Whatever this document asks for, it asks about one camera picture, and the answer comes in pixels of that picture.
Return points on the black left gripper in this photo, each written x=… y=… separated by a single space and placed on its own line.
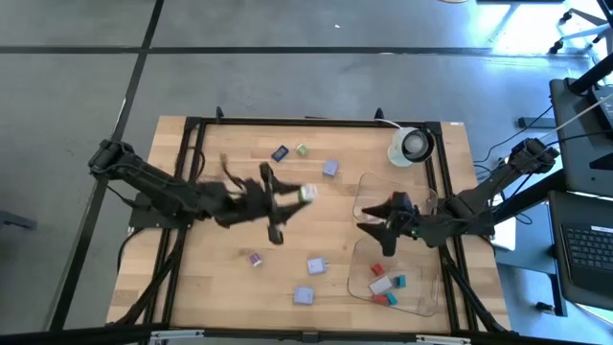
x=249 y=201

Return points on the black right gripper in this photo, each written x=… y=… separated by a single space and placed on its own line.
x=404 y=223

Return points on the green white wall charger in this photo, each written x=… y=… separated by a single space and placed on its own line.
x=301 y=150
x=309 y=193

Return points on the red plastic case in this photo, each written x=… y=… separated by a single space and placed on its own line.
x=377 y=269
x=380 y=300

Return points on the light blue wall charger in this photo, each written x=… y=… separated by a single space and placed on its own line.
x=330 y=168
x=316 y=266
x=303 y=295

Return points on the teal blue plastic case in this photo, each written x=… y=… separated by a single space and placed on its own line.
x=392 y=299
x=400 y=282

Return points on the pinkish purple wall charger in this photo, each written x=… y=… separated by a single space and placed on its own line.
x=255 y=259

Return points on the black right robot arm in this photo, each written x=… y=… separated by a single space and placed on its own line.
x=479 y=201

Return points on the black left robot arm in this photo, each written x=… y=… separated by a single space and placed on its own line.
x=143 y=177

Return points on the grey office chair base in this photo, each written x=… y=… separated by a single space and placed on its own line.
x=582 y=31

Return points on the clear plastic bin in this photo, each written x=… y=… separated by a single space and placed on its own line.
x=416 y=297
x=373 y=187

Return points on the dark blue plastic case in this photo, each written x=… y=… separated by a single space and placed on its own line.
x=279 y=153

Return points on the white plastic case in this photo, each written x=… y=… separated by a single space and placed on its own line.
x=380 y=285

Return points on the blue clamp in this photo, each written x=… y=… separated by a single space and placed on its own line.
x=379 y=114
x=219 y=113

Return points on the black laptop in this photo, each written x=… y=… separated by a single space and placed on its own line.
x=586 y=249

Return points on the black metal table frame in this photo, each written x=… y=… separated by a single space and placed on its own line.
x=311 y=122

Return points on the silver metal bracket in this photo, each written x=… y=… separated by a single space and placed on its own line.
x=177 y=335
x=443 y=339

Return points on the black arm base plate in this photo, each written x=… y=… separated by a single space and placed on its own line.
x=143 y=218

